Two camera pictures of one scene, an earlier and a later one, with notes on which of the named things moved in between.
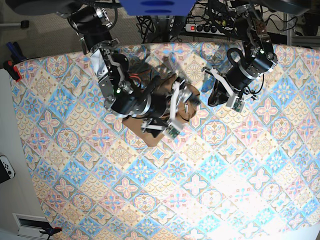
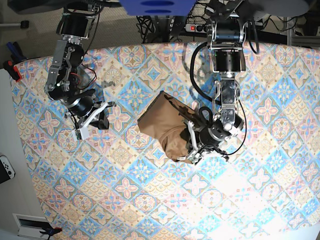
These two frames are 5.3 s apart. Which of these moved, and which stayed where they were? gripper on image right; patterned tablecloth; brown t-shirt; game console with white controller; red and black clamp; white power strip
Moved: brown t-shirt; gripper on image right
Stayed: patterned tablecloth; white power strip; red and black clamp; game console with white controller
